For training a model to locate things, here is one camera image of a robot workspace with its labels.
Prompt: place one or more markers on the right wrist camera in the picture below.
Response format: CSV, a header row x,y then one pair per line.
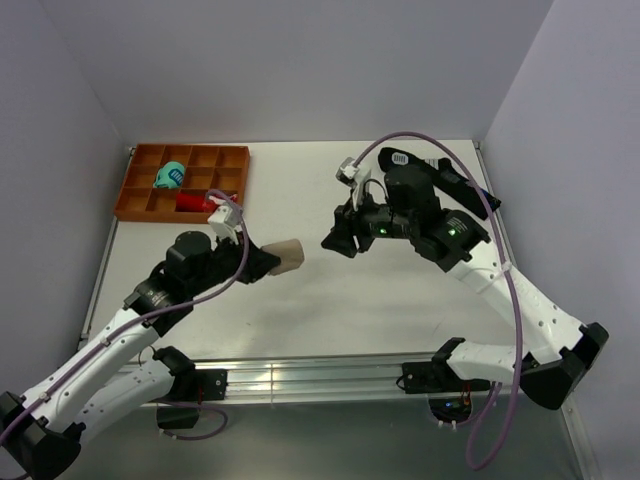
x,y
354,177

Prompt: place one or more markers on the beige sock with red toe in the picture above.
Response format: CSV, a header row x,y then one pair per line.
x,y
291,255

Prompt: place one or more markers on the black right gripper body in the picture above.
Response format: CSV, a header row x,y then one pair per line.
x,y
380,220

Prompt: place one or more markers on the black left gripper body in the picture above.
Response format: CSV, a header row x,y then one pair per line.
x,y
228,260

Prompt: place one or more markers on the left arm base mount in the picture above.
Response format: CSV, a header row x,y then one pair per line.
x,y
185,404

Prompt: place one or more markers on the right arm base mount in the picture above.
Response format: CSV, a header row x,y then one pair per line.
x,y
431,378

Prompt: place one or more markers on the rolled teal sock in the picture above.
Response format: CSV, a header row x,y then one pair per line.
x,y
170,176

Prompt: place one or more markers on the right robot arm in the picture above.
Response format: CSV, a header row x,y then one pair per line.
x,y
556,350

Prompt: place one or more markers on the aluminium rail frame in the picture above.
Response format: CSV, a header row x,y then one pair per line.
x,y
315,378

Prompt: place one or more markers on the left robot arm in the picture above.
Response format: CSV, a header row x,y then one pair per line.
x,y
44,428

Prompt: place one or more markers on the orange compartment tray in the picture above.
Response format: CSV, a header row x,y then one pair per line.
x,y
208,166

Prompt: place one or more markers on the black blue patterned sock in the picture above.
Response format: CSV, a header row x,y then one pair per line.
x,y
442,174

